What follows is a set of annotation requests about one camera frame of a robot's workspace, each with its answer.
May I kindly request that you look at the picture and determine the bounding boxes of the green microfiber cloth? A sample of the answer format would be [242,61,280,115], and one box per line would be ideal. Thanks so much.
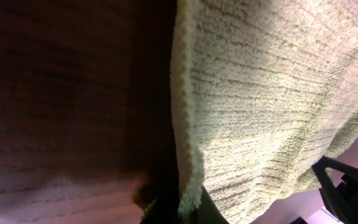
[170,0,358,223]

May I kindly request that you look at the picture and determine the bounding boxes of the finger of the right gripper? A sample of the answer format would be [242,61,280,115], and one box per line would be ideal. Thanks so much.
[312,156,358,224]

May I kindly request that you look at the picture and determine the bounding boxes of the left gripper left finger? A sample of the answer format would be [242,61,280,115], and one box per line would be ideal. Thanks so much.
[140,194,181,224]

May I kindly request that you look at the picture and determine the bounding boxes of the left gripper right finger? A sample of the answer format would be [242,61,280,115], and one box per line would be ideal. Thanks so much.
[196,186,229,224]

